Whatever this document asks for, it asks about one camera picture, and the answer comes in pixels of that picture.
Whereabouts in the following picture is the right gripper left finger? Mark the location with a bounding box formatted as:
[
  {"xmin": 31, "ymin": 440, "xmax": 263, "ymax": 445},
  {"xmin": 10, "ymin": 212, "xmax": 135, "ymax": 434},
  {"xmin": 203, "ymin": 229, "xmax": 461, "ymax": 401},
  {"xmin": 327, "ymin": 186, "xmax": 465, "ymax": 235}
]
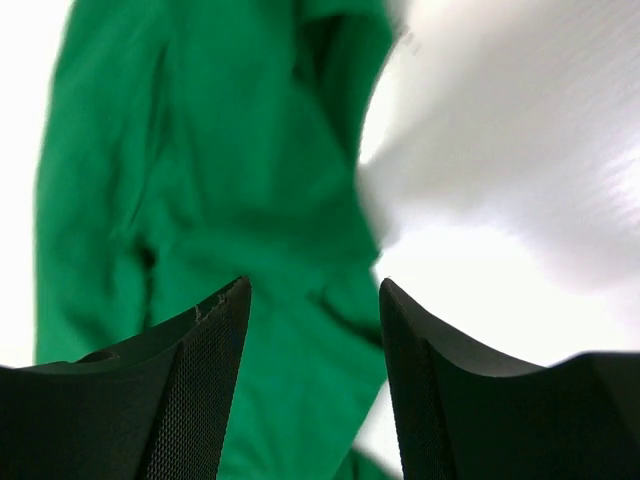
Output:
[{"xmin": 1, "ymin": 277, "xmax": 251, "ymax": 480}]

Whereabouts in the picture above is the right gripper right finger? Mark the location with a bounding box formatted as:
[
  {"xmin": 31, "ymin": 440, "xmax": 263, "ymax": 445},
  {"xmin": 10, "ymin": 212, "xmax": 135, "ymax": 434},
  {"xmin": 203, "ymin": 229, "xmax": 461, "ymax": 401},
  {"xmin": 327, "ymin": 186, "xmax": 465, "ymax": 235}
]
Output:
[{"xmin": 379, "ymin": 280, "xmax": 639, "ymax": 480}]

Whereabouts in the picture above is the green t shirt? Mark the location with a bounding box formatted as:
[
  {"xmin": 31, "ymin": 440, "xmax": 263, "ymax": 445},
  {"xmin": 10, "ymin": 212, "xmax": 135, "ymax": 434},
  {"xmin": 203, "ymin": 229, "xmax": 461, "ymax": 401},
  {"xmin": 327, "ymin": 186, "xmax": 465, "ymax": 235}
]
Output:
[{"xmin": 35, "ymin": 1, "xmax": 392, "ymax": 479}]

